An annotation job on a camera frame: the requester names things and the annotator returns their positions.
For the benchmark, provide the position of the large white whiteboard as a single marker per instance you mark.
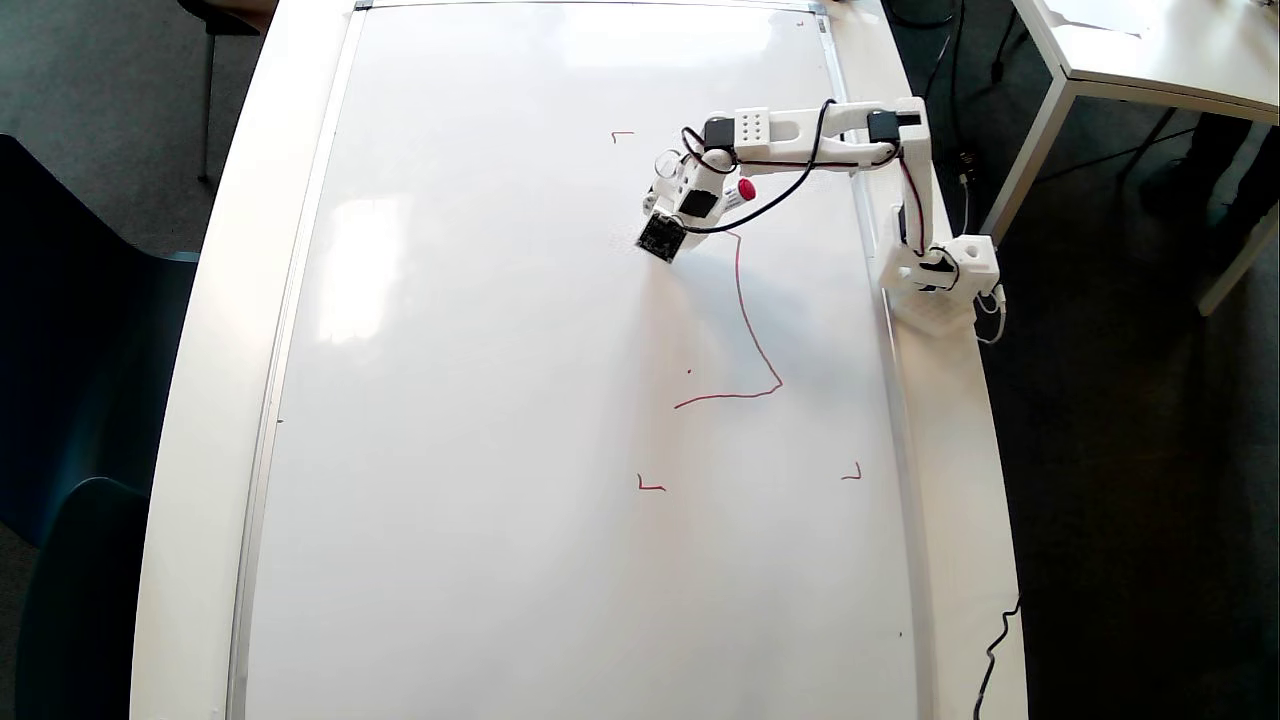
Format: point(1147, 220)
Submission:
point(500, 450)

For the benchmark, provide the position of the person leg in dark trousers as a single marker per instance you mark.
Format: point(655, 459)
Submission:
point(1215, 150)

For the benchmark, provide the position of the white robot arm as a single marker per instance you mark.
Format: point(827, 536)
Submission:
point(850, 118)

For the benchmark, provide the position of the white marker pen red end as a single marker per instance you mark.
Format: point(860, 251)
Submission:
point(745, 190)

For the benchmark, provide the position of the white side table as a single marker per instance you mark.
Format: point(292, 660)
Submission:
point(1180, 50)

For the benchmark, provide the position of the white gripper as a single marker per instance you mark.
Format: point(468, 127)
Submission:
point(654, 193)

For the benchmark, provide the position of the black wrist camera board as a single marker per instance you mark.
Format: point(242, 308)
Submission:
point(662, 238)

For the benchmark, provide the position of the dark teal chair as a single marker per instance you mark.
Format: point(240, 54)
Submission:
point(80, 600)
point(80, 330)

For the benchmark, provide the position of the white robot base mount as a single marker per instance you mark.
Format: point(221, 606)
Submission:
point(935, 315)

